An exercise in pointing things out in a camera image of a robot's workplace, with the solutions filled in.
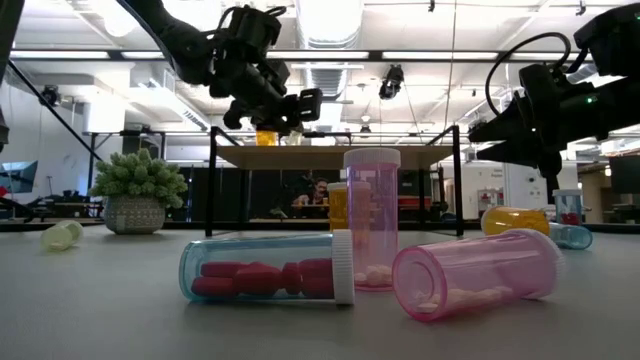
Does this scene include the person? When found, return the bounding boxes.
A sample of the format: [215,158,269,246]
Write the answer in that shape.
[292,176,332,220]

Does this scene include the white cabinet panel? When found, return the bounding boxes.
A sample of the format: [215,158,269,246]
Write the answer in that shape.
[502,162,549,211]

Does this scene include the grey table mat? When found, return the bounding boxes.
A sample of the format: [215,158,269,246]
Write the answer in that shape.
[0,227,640,360]

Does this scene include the thin black taut cable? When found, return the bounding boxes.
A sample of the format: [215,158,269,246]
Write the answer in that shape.
[5,58,91,149]

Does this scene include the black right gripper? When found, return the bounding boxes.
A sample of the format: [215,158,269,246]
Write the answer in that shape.
[468,84,609,177]

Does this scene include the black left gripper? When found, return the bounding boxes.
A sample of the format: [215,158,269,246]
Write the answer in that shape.
[212,48,324,136]

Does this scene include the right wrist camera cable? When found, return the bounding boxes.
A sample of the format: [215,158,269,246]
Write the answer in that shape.
[483,31,573,116]

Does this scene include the black ceiling spotlight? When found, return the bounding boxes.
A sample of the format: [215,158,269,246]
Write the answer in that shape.
[38,84,62,109]
[377,63,406,101]

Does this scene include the potted green succulent plant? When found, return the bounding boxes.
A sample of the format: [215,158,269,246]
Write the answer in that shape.
[88,147,190,236]

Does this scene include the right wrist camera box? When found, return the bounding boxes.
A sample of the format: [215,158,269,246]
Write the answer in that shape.
[518,63,566,99]

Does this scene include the wide pink pill bottle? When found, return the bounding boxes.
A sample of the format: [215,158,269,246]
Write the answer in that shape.
[391,228,567,323]

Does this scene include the rack with red bins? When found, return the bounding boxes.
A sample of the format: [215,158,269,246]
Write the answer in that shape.
[477,188,505,217]

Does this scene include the white ceiling duct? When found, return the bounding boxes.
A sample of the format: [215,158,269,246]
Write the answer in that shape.
[293,0,367,51]

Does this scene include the angled monitor screen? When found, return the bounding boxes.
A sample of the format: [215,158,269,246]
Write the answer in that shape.
[0,159,39,196]

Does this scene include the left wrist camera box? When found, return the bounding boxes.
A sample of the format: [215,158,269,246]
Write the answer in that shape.
[230,4,289,51]

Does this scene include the small blue bottle red pills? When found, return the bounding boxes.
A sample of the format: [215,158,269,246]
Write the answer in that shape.
[551,188,584,227]

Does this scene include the blue pill bottle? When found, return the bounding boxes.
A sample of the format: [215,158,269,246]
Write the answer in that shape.
[547,222,595,251]

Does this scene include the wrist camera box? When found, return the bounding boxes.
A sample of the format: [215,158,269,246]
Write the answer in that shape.
[518,63,566,99]
[230,4,289,51]

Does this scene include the dark wall screen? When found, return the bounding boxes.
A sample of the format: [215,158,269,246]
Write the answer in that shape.
[608,154,640,196]

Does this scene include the tall pink pill bottle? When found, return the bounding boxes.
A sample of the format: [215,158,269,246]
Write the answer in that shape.
[343,146,402,293]

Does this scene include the wooden shelf black metal frame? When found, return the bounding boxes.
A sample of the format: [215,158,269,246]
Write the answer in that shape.
[204,124,465,239]

